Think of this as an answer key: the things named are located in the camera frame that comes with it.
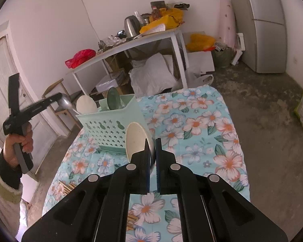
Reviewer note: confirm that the white plastic bag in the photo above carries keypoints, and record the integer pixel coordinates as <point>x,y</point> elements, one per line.
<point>203,80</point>

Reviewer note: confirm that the grey refrigerator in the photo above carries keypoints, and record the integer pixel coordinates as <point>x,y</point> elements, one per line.
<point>265,30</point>

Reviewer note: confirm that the crumpled foil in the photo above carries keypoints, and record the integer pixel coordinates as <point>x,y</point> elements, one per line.
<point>113,41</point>

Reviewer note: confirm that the white door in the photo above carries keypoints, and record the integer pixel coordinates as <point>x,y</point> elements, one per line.
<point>5,63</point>

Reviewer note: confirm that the metal spoon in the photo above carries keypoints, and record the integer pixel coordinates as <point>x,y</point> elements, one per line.
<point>65,102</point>

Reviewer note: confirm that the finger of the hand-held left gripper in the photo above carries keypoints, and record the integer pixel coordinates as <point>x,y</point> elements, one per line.
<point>54,99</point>

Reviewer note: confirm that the white table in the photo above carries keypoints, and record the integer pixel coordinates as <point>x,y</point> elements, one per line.
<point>131,44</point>

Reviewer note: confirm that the pink flowered roll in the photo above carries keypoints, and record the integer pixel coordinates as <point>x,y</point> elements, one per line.
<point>226,22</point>

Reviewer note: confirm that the white cardboard box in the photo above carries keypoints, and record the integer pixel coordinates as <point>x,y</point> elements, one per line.
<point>200,60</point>

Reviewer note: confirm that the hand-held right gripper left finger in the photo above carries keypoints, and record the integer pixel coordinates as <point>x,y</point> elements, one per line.
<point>141,171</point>

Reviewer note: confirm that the person's left hand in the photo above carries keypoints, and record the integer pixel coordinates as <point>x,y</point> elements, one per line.
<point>8,151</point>

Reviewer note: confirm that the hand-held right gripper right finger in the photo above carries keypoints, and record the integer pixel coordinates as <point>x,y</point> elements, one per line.
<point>158,171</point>

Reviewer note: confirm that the red plastic bag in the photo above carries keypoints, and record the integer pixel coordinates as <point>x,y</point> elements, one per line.
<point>80,56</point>

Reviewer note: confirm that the green round plate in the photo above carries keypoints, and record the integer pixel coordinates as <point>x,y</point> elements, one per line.
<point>113,98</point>

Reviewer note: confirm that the steel kettle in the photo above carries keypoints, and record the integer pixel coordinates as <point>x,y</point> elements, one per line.
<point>131,26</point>

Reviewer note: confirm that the wooden chair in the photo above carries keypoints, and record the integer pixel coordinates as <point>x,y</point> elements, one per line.
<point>58,111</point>

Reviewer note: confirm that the white flat panel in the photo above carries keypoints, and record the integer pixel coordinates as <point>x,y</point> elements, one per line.
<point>238,48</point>

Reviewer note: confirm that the person's left forearm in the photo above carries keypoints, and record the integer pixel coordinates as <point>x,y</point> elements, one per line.
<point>2,194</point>

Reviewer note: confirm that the yellow plastic bag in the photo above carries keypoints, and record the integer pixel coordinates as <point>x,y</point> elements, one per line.
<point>166,19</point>
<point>200,41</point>

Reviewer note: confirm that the light green plastic dish rack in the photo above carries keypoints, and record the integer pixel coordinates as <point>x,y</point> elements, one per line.
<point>108,128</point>

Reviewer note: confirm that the small cardboard box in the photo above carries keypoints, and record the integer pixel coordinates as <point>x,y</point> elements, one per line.
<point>111,80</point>

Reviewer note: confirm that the white sack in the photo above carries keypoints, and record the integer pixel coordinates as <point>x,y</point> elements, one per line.
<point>151,74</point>

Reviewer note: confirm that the floral blue cloth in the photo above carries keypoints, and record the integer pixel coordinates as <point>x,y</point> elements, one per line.
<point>204,131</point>

